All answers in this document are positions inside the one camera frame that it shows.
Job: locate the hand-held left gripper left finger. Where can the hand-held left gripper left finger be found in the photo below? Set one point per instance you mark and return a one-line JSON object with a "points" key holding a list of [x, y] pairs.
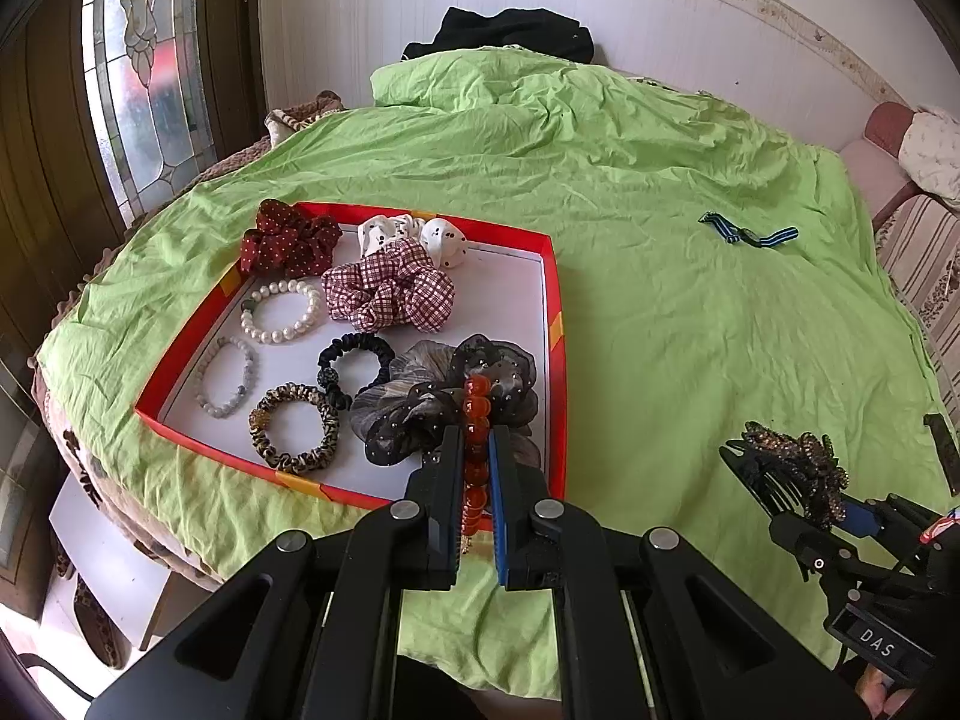
{"points": [[454, 495]]}

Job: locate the small black scrunchie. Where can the small black scrunchie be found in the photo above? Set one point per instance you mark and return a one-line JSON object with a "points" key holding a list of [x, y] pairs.
{"points": [[375, 345]]}

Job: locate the dark flat rectangular device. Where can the dark flat rectangular device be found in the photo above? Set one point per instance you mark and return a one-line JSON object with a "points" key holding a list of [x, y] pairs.
{"points": [[941, 446]]}

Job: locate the black sheer scrunchie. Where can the black sheer scrunchie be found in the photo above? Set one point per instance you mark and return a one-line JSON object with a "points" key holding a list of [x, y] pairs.
{"points": [[420, 375]]}

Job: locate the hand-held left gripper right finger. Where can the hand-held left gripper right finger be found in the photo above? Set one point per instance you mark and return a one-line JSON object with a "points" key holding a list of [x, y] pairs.
{"points": [[499, 502]]}

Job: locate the brown wooden door frame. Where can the brown wooden door frame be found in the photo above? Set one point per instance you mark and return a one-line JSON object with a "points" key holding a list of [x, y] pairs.
{"points": [[45, 165]]}

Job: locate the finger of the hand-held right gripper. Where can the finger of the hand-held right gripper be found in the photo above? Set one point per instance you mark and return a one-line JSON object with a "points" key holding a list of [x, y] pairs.
{"points": [[866, 521], [806, 540]]}

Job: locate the striped sofa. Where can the striped sofa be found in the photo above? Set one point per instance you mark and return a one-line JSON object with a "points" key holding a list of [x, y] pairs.
{"points": [[907, 255]]}

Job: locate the red box with white inside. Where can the red box with white inside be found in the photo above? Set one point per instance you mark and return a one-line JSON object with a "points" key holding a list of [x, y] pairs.
{"points": [[517, 292]]}

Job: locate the white floral cushion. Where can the white floral cushion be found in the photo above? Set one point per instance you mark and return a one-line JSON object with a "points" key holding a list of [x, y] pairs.
{"points": [[934, 161]]}

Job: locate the stained glass window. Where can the stained glass window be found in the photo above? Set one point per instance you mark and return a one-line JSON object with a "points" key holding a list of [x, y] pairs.
{"points": [[142, 75]]}

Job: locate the red plaid scrunchie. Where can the red plaid scrunchie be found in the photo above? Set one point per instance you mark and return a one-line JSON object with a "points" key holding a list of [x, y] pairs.
{"points": [[390, 285]]}

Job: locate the person's right hand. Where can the person's right hand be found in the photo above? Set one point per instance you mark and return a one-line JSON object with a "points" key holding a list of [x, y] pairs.
{"points": [[877, 694]]}

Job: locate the black clothing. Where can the black clothing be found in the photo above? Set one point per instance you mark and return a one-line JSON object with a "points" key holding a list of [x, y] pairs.
{"points": [[510, 30]]}

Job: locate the white low table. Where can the white low table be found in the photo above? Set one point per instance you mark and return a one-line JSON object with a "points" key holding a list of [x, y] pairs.
{"points": [[105, 540]]}

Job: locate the green bed sheet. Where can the green bed sheet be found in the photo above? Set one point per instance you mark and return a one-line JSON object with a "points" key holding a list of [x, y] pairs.
{"points": [[675, 352]]}

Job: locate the brown patterned pillow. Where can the brown patterned pillow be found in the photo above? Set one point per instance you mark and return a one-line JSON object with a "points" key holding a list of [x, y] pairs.
{"points": [[300, 114]]}

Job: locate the dark beaded hair claw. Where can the dark beaded hair claw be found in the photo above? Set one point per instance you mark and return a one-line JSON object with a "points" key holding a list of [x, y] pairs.
{"points": [[810, 465]]}

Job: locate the dark red dotted scrunchie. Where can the dark red dotted scrunchie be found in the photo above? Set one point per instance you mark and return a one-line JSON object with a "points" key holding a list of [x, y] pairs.
{"points": [[289, 240]]}

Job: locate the white dotted scrunchie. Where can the white dotted scrunchie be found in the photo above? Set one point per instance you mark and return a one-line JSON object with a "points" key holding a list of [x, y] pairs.
{"points": [[442, 240]]}

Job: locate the leopard print scrunchie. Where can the leopard print scrunchie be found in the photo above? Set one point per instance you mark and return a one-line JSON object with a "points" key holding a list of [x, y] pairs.
{"points": [[330, 427]]}

